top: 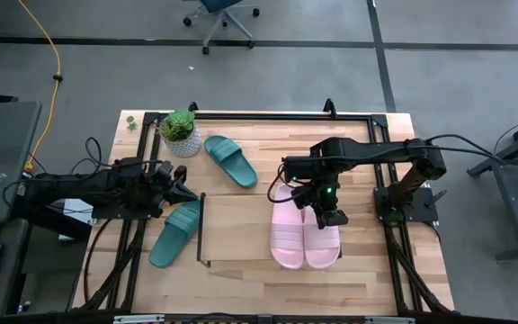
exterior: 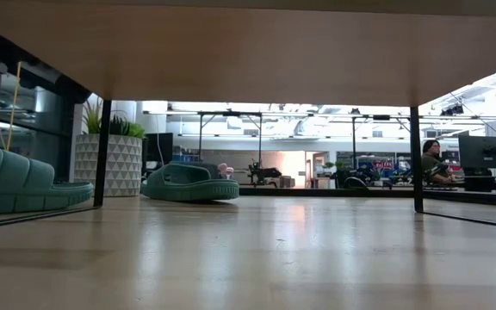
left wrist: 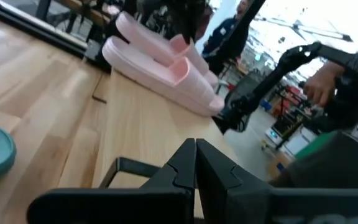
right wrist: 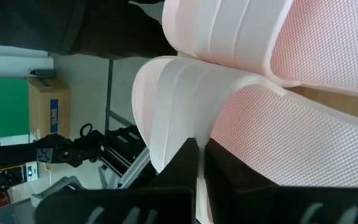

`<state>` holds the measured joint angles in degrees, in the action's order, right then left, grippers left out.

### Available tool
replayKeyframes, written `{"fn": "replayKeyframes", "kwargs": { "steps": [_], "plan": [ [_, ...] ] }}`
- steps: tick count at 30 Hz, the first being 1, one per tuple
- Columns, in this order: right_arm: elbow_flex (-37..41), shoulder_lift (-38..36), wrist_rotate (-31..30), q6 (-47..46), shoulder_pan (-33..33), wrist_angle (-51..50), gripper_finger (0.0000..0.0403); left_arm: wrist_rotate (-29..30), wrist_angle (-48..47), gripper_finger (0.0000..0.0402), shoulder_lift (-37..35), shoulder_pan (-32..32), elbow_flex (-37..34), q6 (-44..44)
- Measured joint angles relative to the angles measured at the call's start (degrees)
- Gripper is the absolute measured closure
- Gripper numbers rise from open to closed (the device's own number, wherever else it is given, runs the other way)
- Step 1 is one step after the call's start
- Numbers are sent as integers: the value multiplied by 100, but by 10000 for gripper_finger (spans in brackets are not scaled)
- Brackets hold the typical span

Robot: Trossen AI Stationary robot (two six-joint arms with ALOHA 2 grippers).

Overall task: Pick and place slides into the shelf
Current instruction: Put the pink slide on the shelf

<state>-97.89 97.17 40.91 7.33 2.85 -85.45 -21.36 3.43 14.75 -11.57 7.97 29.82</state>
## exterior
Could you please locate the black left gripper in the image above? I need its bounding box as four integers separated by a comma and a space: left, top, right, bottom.
28, 58, 93, 104

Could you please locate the green rubber slide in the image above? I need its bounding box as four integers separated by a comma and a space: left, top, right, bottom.
0, 138, 95, 216
139, 161, 240, 202

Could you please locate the wooden shelf with black legs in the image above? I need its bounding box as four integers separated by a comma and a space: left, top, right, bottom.
0, 0, 496, 232

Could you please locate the black framed glass partition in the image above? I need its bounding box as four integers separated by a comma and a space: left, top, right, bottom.
0, 59, 79, 184

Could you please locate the succulent in white patterned pot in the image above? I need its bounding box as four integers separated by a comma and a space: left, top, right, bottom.
74, 96, 146, 198

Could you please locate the black computer monitor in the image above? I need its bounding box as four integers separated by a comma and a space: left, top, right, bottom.
144, 132, 175, 164
458, 135, 496, 170

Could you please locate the small background potted plant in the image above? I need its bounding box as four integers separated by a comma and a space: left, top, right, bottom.
323, 160, 349, 189

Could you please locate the person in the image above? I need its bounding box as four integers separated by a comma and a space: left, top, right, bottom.
419, 139, 458, 185

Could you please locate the black aluminium table frame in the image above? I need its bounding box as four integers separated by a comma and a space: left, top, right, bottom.
239, 185, 496, 208

